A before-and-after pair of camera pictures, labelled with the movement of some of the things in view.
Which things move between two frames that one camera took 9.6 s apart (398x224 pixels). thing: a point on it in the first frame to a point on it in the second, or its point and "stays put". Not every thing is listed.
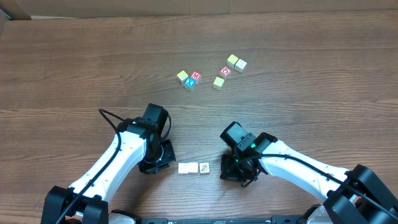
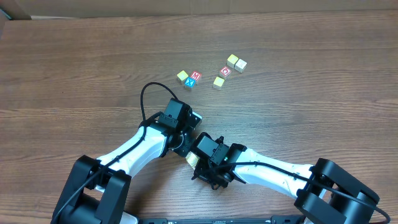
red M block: x=196 y=75 stays put
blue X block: x=189 y=82 stays put
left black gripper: x=166 y=155 to x=185 y=146
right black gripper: x=228 y=170 to x=202 y=168
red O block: x=225 y=72 stays put
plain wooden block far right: x=240 y=65 stays put
